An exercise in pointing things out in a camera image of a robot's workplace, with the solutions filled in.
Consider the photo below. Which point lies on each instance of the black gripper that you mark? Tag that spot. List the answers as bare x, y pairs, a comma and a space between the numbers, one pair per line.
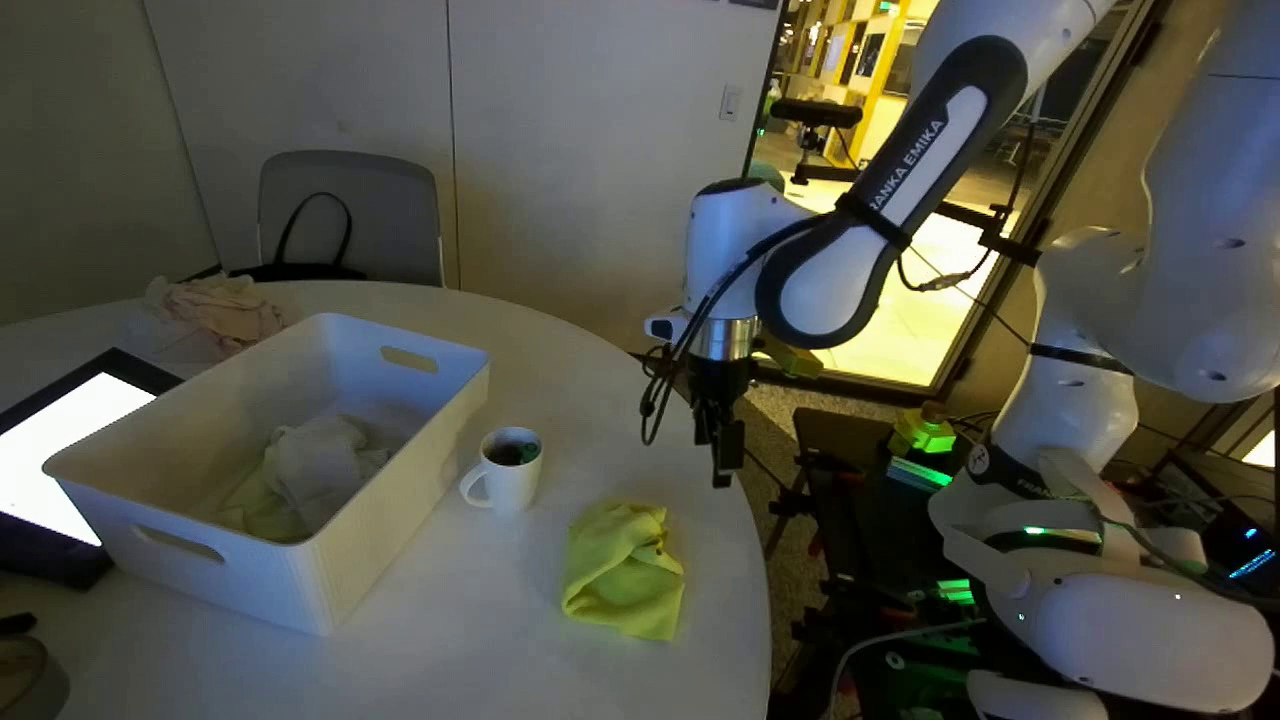
719, 394

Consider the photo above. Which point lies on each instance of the bright yellow towel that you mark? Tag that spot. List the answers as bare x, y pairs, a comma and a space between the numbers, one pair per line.
620, 574

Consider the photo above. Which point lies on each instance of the white beige towel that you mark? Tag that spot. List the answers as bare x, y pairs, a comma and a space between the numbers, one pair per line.
321, 452

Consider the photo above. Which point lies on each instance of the pale yellow-green towel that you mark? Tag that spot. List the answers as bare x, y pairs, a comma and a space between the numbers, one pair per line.
252, 506

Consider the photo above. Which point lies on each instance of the white ceramic mug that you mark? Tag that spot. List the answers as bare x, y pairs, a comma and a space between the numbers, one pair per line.
507, 479

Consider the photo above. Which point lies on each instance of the white plastic storage box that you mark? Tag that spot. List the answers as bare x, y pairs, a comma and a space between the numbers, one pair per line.
286, 452

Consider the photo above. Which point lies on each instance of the grey office chair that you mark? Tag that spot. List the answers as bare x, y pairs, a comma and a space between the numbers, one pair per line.
386, 207

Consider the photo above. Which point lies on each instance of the pink crumpled cloth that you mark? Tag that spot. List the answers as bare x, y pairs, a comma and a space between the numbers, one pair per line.
221, 308

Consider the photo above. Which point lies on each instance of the black tablet lit screen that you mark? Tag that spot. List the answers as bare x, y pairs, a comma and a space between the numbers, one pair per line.
55, 441

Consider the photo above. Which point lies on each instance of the black camera stand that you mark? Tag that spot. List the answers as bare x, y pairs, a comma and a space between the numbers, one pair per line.
993, 234

